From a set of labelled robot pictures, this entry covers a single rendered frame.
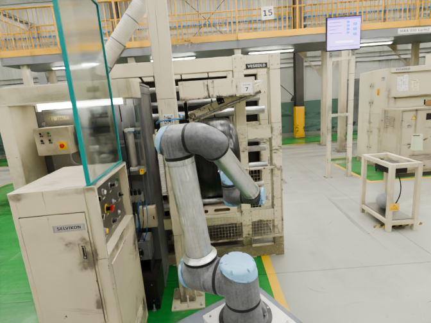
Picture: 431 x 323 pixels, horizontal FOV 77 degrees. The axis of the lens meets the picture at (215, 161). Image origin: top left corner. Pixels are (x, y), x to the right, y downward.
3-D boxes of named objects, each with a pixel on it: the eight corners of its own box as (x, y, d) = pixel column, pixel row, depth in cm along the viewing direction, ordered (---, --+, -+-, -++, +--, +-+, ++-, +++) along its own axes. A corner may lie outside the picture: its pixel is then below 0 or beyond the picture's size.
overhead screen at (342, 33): (326, 51, 476) (326, 17, 464) (324, 52, 480) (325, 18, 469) (360, 49, 475) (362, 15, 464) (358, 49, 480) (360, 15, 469)
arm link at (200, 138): (217, 112, 94) (269, 189, 147) (187, 116, 100) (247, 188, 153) (210, 140, 89) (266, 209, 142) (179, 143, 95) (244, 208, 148)
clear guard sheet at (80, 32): (86, 186, 126) (43, -48, 105) (119, 161, 179) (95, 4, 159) (90, 186, 126) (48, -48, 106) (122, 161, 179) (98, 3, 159)
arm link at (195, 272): (215, 303, 113) (179, 126, 94) (180, 295, 121) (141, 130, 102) (229, 279, 126) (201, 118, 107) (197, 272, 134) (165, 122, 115)
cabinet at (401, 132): (396, 178, 495) (401, 109, 469) (377, 170, 552) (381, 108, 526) (446, 174, 495) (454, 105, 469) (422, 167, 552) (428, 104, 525)
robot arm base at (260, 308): (276, 323, 111) (274, 302, 109) (233, 342, 105) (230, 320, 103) (254, 294, 129) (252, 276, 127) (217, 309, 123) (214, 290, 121)
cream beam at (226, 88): (179, 100, 215) (177, 81, 211) (181, 101, 239) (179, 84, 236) (255, 95, 217) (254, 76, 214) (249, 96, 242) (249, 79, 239)
